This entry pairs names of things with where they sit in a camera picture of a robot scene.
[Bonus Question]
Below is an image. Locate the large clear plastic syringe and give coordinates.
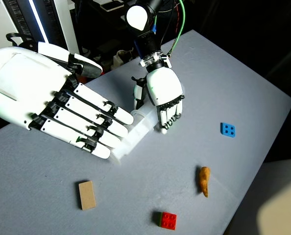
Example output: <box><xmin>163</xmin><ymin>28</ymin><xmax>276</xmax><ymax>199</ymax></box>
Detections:
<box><xmin>110</xmin><ymin>107</ymin><xmax>161</xmax><ymax>166</ymax></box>

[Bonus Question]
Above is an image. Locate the white vented cabinet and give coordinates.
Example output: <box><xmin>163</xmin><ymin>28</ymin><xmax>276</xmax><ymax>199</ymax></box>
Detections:
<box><xmin>0</xmin><ymin>0</ymin><xmax>81</xmax><ymax>56</ymax></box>

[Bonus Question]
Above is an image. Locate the flat wooden block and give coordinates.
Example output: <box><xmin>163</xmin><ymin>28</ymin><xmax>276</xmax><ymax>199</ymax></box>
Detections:
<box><xmin>78</xmin><ymin>180</ymin><xmax>97</xmax><ymax>211</ymax></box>

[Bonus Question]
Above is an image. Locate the red and green toy brick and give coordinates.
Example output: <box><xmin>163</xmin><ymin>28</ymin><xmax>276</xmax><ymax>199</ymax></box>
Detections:
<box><xmin>156</xmin><ymin>211</ymin><xmax>178</xmax><ymax>231</ymax></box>

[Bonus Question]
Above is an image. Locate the brown toy carrot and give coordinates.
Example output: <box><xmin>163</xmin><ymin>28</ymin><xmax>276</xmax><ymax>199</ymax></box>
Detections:
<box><xmin>198</xmin><ymin>166</ymin><xmax>212</xmax><ymax>198</ymax></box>

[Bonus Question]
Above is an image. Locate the blue four-hole square block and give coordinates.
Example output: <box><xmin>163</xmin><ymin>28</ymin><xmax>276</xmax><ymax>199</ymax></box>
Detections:
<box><xmin>220</xmin><ymin>122</ymin><xmax>236</xmax><ymax>139</ymax></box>

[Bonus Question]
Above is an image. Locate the green cable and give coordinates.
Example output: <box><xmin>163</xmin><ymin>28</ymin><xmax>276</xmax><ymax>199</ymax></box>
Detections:
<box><xmin>165</xmin><ymin>0</ymin><xmax>187</xmax><ymax>57</ymax></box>

